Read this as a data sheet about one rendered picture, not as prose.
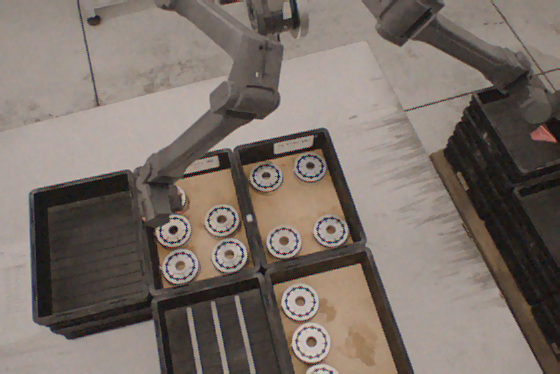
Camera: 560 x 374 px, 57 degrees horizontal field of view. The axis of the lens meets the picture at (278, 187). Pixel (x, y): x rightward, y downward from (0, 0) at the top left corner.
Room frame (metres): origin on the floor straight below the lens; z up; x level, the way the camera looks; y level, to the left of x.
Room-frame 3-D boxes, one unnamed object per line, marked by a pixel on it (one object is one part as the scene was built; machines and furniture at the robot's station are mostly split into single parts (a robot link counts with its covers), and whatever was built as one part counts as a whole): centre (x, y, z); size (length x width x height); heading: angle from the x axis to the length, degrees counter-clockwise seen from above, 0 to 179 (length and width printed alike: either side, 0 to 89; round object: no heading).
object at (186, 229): (0.58, 0.31, 0.86); 0.10 x 0.10 x 0.01
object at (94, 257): (0.52, 0.53, 0.87); 0.40 x 0.30 x 0.11; 14
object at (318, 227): (0.58, -0.15, 0.86); 0.10 x 0.10 x 0.01
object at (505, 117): (1.14, -0.98, 0.37); 0.40 x 0.30 x 0.45; 18
